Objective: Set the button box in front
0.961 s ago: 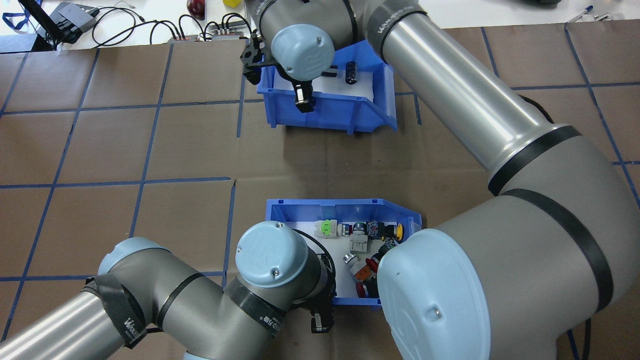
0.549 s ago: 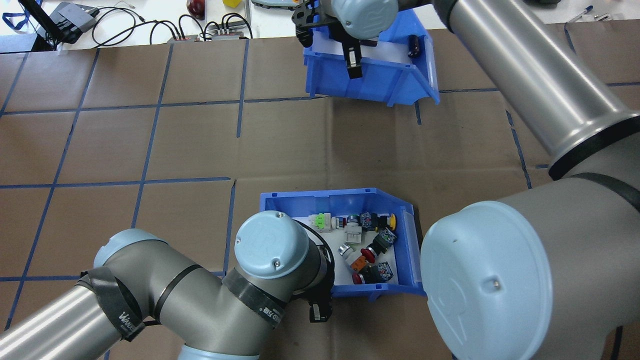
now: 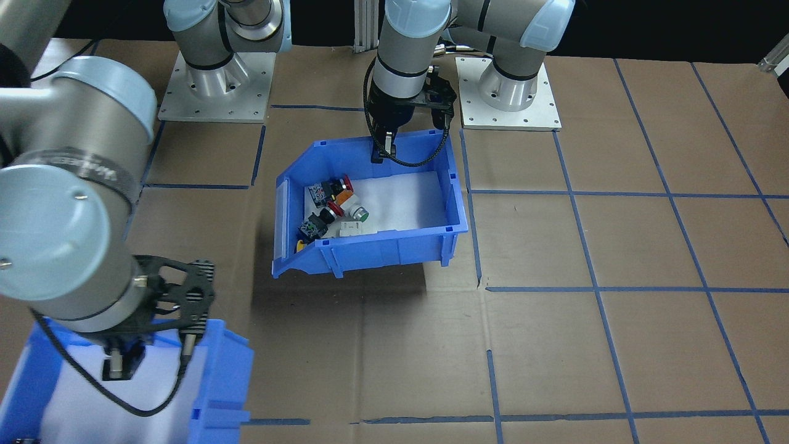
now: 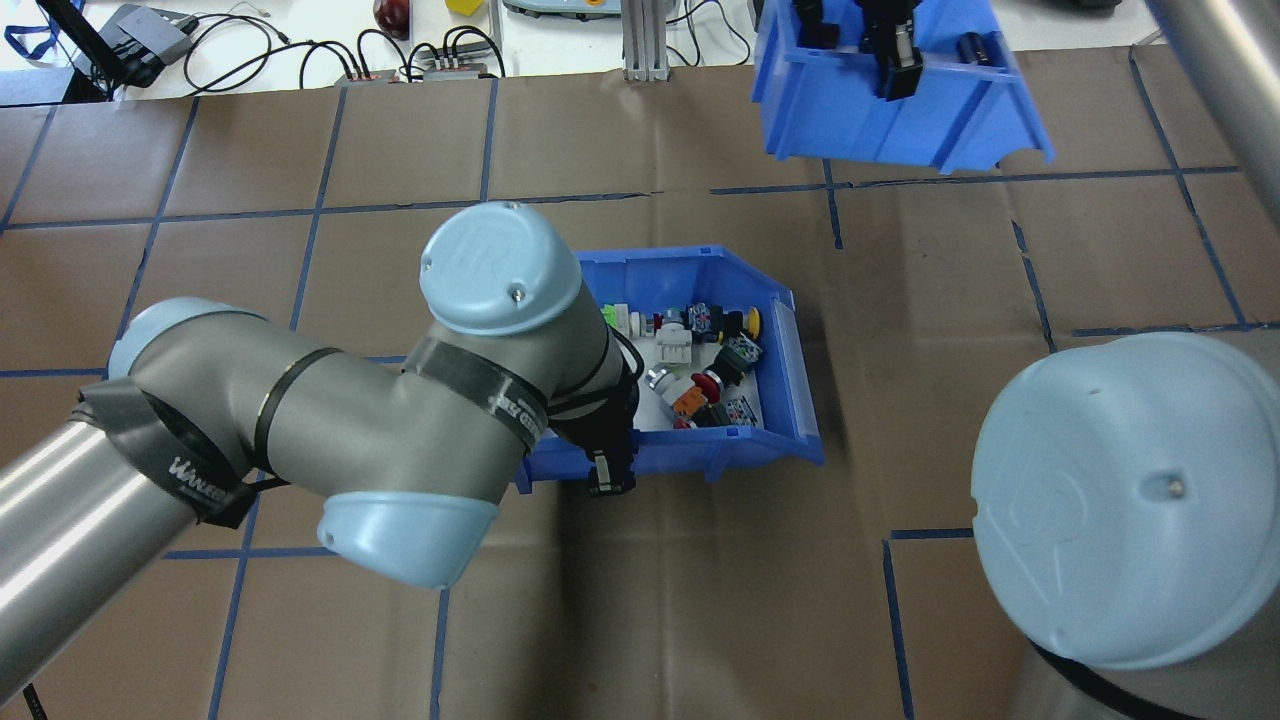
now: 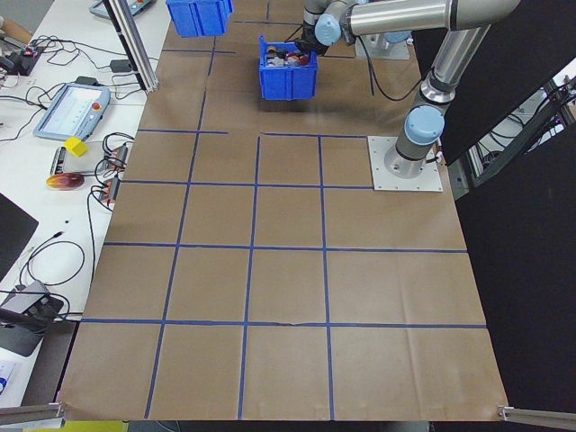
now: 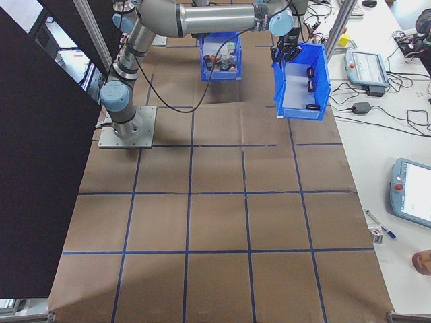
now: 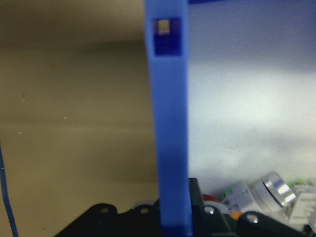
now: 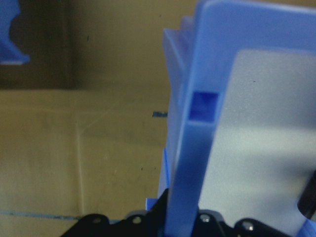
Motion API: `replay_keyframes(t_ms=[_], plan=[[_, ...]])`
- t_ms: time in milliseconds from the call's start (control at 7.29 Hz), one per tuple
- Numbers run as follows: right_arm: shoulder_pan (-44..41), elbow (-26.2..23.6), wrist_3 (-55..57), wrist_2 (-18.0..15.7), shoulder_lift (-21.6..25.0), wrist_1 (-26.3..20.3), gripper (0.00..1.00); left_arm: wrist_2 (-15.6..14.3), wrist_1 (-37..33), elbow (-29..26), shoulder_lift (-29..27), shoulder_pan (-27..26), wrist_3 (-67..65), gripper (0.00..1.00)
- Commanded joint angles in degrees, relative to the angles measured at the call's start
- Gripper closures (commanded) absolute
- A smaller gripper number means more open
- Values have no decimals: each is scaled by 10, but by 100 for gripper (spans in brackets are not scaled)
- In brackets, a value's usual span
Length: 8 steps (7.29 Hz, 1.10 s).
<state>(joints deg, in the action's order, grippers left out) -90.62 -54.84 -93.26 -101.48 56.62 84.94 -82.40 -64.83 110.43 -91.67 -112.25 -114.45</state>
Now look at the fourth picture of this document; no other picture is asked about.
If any pile of small electrical parts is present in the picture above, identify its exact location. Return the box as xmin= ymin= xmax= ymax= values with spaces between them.
xmin=600 ymin=300 xmax=766 ymax=433

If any grey docking hub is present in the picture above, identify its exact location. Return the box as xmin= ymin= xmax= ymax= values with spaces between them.
xmin=100 ymin=3 xmax=201 ymax=66

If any blue grey teach pendant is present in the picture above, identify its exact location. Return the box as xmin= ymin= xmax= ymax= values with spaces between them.
xmin=500 ymin=0 xmax=621 ymax=23

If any blue bin of buttons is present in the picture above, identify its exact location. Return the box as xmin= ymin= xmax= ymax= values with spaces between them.
xmin=515 ymin=245 xmax=826 ymax=496

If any aluminium profile post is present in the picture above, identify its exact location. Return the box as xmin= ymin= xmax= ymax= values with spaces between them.
xmin=620 ymin=0 xmax=671 ymax=83

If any black desk cable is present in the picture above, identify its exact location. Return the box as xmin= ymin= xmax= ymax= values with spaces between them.
xmin=298 ymin=38 xmax=356 ymax=83

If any blue bin with few parts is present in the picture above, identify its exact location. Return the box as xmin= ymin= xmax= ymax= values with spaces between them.
xmin=750 ymin=0 xmax=1056 ymax=176

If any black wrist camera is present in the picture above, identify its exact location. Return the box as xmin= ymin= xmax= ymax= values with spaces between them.
xmin=795 ymin=0 xmax=841 ymax=51

